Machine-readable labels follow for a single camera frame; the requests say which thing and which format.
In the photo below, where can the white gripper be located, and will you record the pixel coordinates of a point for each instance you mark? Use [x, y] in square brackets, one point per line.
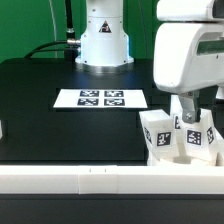
[179, 65]

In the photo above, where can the white round stool seat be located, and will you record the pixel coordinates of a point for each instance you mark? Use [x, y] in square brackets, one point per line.
[184, 161]

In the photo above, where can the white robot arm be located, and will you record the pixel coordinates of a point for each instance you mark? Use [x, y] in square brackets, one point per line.
[104, 44]

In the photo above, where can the white marker sheet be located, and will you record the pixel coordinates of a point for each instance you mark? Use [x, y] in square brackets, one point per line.
[100, 98]

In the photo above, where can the white block at left edge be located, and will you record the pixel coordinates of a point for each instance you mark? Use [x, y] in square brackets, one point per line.
[1, 134]

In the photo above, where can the white front fence bar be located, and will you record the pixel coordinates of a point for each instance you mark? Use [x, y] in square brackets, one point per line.
[30, 179]

